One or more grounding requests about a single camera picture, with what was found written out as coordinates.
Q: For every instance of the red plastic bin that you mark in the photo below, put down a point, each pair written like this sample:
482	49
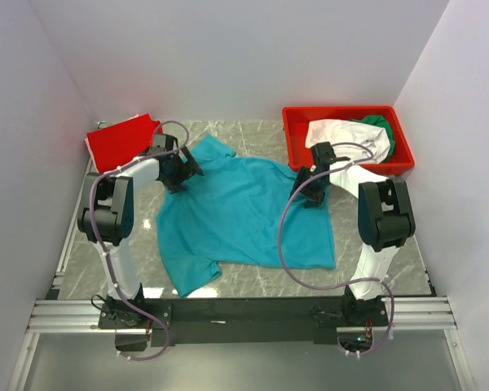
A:
296	122

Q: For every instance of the teal t-shirt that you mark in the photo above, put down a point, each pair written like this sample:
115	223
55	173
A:
238	212

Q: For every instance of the folded red t-shirt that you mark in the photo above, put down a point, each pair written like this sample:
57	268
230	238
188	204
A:
139	139

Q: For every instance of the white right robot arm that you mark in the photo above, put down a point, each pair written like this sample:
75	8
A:
385	221

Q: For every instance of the aluminium frame rail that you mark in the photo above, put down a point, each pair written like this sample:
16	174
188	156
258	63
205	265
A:
64	349

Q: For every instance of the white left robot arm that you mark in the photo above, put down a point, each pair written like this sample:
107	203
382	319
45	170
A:
106	217

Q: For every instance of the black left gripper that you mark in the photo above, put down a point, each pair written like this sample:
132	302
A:
189	168

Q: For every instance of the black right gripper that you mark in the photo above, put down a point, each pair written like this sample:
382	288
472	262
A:
315	198

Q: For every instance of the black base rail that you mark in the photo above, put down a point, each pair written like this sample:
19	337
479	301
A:
241	320

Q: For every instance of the crumpled white t-shirt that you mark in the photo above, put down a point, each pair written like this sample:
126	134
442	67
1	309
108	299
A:
340	133

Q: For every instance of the green t-shirt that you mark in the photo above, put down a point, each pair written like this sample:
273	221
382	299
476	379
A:
380	136

